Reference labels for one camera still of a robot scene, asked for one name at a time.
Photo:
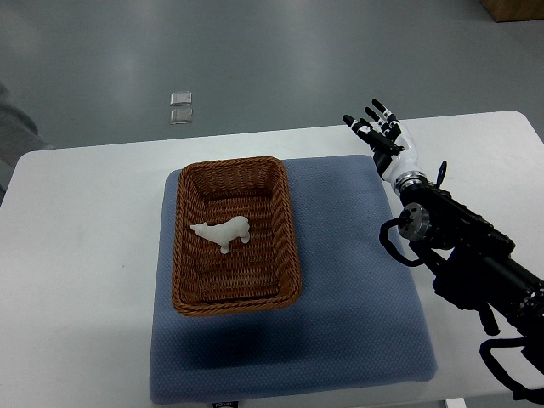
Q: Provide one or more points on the blue quilted mat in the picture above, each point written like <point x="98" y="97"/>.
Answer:
<point x="358" y="322"/>

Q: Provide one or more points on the upper metal floor plate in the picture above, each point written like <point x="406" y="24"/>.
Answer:
<point x="179" y="98"/>

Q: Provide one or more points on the white bear figurine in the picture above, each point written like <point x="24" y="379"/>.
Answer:
<point x="222" y="234"/>

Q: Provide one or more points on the metal floor plate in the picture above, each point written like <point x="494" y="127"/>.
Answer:
<point x="181" y="116"/>
<point x="179" y="98"/>

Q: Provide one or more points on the person in grey trousers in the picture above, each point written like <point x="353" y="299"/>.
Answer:
<point x="19" y="133"/>

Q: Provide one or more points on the brown cardboard box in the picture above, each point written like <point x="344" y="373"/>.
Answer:
<point x="514" y="10"/>

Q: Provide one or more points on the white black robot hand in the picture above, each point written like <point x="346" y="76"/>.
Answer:
<point x="390" y="141"/>

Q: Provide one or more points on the lower metal floor plate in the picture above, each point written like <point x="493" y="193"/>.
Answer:
<point x="181" y="116"/>

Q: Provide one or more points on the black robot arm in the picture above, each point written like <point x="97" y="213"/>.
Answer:
<point x="473" y="269"/>

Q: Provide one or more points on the brown wicker basket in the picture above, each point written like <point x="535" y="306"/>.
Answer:
<point x="235" y="247"/>

